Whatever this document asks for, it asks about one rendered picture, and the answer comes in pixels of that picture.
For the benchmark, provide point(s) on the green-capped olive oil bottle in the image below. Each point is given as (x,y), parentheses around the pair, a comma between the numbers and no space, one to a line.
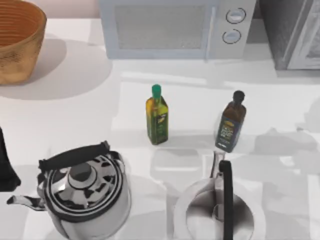
(157,117)

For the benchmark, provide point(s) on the dark black-capped bottle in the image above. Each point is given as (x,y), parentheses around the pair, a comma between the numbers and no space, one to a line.
(230,127)

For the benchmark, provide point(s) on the microwave oven door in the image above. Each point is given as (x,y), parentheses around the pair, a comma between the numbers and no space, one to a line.
(160,27)

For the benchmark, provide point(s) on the pale microwave oven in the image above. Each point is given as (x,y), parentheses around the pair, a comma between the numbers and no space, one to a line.
(175,27)

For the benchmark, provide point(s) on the shiny steel kettle with lid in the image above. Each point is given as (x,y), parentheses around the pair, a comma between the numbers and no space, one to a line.
(85,192)

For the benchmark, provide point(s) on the matte steel kettle without lid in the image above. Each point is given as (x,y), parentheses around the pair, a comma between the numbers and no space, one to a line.
(220,207)

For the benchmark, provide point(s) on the round microwave knob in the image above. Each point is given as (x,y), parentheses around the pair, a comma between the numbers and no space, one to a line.
(235,14)
(231,36)

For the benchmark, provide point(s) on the brown woven basket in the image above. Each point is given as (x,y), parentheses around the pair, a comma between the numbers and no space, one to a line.
(17,57)

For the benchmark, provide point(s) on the grey cabinet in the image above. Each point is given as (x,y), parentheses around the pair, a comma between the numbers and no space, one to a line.
(292,32)

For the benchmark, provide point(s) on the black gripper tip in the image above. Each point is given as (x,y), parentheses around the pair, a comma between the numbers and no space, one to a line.
(6,165)

